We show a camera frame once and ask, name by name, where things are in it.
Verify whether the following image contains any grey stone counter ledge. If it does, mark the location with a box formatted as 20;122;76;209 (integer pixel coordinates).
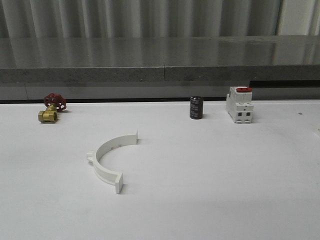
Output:
0;35;320;87

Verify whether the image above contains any black cylindrical capacitor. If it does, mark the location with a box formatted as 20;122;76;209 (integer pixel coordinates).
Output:
189;96;204;120

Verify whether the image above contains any brass valve red handwheel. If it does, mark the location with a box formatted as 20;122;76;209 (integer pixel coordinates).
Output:
38;93;67;123

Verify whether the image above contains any white half clamp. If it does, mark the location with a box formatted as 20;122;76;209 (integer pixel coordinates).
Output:
86;131;138;194

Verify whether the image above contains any white circuit breaker red switch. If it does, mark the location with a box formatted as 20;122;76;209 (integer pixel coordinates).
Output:
226;86;254;124

